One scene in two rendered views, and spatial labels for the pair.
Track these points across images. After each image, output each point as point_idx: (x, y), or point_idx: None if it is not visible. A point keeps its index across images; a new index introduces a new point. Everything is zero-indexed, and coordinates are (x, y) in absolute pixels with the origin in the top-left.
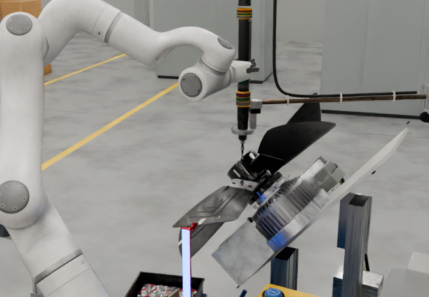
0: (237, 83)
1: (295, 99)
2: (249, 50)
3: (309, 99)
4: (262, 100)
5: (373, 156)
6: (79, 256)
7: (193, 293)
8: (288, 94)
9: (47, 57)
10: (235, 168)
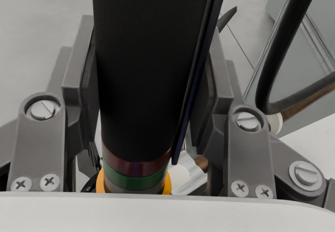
0: (106, 177)
1: (290, 114)
2: None
3: (318, 98)
4: (204, 166)
5: (331, 124)
6: None
7: None
8: (281, 111)
9: None
10: None
